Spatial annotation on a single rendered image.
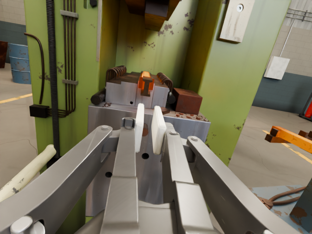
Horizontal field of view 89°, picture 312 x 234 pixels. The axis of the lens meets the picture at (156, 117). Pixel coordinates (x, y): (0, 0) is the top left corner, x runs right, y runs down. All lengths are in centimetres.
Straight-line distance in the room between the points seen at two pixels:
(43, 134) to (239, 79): 88
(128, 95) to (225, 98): 43
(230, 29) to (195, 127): 39
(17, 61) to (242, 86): 486
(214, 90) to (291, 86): 767
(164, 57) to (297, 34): 739
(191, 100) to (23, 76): 479
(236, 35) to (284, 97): 766
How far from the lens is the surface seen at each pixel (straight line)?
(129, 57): 100
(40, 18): 76
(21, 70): 510
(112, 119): 50
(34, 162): 76
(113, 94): 54
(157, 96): 53
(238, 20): 73
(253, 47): 78
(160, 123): 15
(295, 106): 872
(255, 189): 78
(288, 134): 59
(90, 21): 69
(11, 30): 868
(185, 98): 55
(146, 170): 58
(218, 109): 76
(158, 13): 63
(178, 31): 102
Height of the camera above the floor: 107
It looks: 19 degrees down
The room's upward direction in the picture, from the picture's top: 10 degrees clockwise
